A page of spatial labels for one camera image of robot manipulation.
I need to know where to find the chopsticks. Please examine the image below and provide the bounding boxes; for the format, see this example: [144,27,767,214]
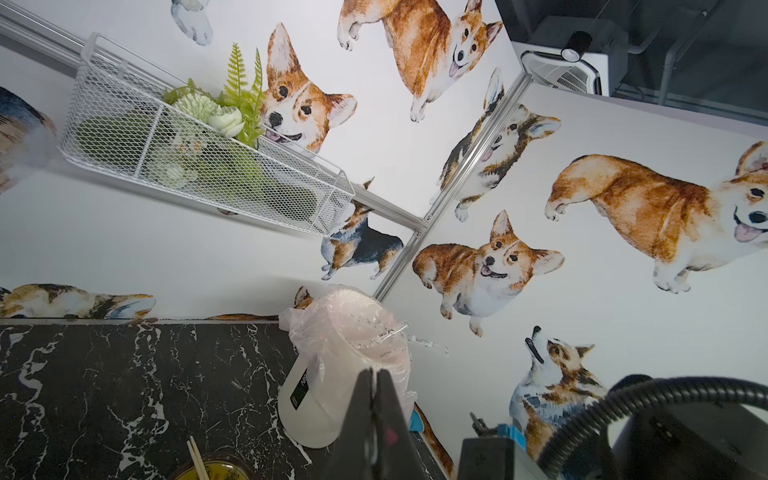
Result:
[186,436,210,480]

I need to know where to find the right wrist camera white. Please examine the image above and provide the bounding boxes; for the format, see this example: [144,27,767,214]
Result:
[456,413,547,480]

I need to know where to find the yellow patterned dark-rimmed plate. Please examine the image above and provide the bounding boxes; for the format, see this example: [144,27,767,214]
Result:
[169,456,253,480]

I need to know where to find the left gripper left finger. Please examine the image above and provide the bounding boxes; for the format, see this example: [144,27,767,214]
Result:
[322,369,375,480]

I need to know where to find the white wire wall basket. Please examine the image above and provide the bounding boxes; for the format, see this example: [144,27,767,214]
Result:
[59,33,354,236]

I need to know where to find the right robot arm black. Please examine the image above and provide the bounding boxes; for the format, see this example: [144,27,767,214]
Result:
[537,376,767,479]

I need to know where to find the green fern white flower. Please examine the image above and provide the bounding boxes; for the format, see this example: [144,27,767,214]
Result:
[163,43,265,147]

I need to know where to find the white bin with plastic bag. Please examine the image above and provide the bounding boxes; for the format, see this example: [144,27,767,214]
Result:
[278,285,416,449]

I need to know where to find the black ceiling spotlight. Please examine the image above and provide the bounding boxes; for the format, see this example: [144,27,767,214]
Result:
[560,30,593,63]

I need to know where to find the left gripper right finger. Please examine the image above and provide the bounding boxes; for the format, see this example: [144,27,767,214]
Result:
[373,369,427,480]

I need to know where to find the ceiling air conditioner unit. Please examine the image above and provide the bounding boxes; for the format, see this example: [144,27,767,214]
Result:
[512,16,629,96]

